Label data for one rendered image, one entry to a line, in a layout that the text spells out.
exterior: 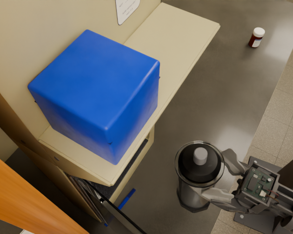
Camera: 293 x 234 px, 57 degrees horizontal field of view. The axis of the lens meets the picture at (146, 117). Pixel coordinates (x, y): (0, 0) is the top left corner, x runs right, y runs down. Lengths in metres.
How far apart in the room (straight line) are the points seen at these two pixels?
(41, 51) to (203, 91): 0.88
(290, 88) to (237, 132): 1.57
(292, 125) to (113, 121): 2.16
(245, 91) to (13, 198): 1.03
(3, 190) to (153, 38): 0.32
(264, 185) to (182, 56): 0.30
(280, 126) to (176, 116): 1.40
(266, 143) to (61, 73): 2.00
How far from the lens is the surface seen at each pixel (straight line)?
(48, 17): 0.30
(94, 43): 0.31
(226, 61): 1.24
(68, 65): 0.30
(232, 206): 0.61
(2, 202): 0.22
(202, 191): 0.60
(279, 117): 2.36
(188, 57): 0.42
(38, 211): 0.27
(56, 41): 0.32
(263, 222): 1.97
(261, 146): 2.17
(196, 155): 0.57
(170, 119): 1.02
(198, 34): 0.46
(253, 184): 0.57
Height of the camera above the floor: 1.81
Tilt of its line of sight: 59 degrees down
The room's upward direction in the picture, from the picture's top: straight up
